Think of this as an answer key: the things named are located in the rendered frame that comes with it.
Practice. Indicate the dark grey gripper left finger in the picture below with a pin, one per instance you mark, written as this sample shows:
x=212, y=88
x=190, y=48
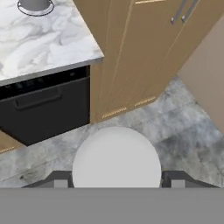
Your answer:
x=62, y=178

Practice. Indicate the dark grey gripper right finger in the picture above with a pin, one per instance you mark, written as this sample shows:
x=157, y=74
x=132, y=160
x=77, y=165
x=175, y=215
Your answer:
x=170, y=178

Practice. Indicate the tan wooden base cabinet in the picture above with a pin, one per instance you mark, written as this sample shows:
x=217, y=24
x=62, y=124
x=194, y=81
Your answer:
x=7, y=143

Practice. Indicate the tan wooden cabinet door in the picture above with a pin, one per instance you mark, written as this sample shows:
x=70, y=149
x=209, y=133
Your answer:
x=145, y=52
x=189, y=38

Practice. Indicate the tan wooden cabinet side panel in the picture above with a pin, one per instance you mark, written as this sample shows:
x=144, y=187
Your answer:
x=108, y=58

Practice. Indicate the white round object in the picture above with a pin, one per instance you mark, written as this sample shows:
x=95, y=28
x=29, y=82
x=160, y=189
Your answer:
x=116, y=157

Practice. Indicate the black dishwasher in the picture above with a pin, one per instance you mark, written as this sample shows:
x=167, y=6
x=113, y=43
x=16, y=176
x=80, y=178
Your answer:
x=49, y=116

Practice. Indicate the grey metal pot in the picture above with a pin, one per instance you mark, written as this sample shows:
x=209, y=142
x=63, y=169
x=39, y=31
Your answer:
x=35, y=5

